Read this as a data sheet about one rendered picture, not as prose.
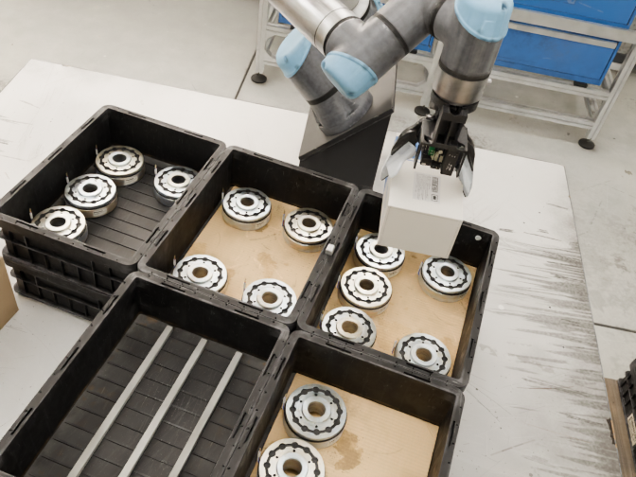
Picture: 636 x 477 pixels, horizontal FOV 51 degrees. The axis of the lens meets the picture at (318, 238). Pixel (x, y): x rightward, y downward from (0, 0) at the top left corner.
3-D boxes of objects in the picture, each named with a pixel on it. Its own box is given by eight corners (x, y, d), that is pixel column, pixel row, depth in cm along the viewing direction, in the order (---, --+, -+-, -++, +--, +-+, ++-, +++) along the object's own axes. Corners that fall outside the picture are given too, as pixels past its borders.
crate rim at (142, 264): (229, 151, 144) (229, 143, 142) (359, 194, 140) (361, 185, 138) (133, 276, 116) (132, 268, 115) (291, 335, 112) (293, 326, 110)
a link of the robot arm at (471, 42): (486, -27, 90) (531, 2, 86) (464, 45, 98) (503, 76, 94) (444, -19, 87) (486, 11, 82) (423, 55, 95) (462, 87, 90)
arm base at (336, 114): (330, 104, 171) (308, 76, 166) (379, 83, 162) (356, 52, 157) (315, 143, 162) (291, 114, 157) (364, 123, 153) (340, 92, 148)
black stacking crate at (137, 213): (111, 146, 155) (106, 105, 147) (226, 185, 151) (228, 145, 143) (-1, 257, 128) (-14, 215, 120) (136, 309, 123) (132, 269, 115)
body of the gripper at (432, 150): (410, 171, 102) (429, 107, 94) (413, 138, 108) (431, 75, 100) (458, 181, 102) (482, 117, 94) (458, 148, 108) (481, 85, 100)
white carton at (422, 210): (386, 170, 124) (396, 132, 118) (449, 183, 124) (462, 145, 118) (377, 244, 110) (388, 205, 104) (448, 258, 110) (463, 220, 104)
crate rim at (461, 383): (359, 194, 140) (361, 185, 138) (497, 240, 136) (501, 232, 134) (291, 335, 112) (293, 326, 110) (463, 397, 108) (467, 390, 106)
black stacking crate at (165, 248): (228, 185, 151) (229, 146, 143) (350, 227, 147) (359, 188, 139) (138, 309, 123) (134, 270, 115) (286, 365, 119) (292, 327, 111)
